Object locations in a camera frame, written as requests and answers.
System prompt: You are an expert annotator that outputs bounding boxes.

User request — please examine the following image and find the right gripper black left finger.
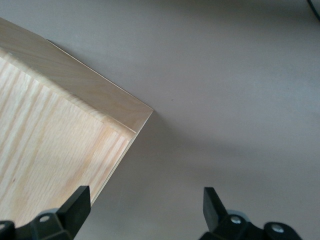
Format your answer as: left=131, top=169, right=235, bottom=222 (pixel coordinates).
left=0, top=184, right=91, bottom=240

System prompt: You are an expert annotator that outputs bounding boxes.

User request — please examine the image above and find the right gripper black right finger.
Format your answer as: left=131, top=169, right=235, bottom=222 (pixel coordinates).
left=199, top=186, right=301, bottom=240

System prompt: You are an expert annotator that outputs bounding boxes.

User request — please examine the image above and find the wooden drawer cabinet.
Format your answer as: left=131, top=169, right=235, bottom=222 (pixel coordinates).
left=0, top=16, right=154, bottom=226

